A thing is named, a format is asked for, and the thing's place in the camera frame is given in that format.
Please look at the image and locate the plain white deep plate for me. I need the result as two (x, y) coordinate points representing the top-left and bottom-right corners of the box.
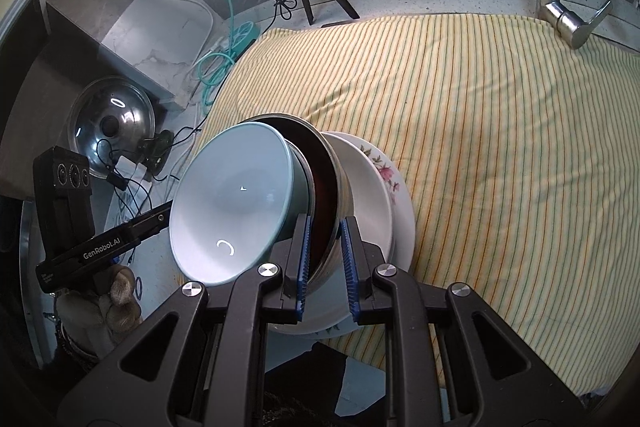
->
(270, 132), (396, 335)

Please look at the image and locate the dark green round object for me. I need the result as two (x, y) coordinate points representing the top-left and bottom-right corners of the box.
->
(139, 130), (176, 172)

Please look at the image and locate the person's left hand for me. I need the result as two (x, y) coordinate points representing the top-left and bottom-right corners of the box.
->
(55, 264), (143, 333)

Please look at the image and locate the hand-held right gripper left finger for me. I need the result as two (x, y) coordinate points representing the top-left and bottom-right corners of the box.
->
(57, 213), (316, 427)

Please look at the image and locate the small red steel bowl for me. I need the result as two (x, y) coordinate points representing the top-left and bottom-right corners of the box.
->
(255, 117), (337, 283)

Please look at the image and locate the yellow striped cloth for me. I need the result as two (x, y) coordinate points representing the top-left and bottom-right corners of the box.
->
(202, 14), (640, 400)

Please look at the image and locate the large steel bowl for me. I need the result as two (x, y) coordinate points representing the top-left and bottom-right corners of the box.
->
(235, 113), (356, 298)

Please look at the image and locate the floral white plate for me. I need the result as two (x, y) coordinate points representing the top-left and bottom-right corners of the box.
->
(272, 187), (417, 338)
(280, 131), (416, 338)

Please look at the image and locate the teal power cable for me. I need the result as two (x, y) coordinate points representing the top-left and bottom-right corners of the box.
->
(140, 0), (251, 108)

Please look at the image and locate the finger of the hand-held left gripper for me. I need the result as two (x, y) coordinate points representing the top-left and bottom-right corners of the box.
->
(132, 201), (173, 238)

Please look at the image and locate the white power adapter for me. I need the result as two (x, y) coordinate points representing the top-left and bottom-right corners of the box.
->
(117, 157), (151, 182)

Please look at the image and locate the thin black cable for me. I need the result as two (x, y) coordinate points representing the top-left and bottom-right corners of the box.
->
(95, 127), (206, 268)

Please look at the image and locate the small light blue bowl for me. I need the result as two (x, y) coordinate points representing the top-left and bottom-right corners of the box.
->
(169, 119), (301, 284)

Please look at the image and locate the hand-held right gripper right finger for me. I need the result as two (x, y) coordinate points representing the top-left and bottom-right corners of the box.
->
(340, 215), (588, 427)

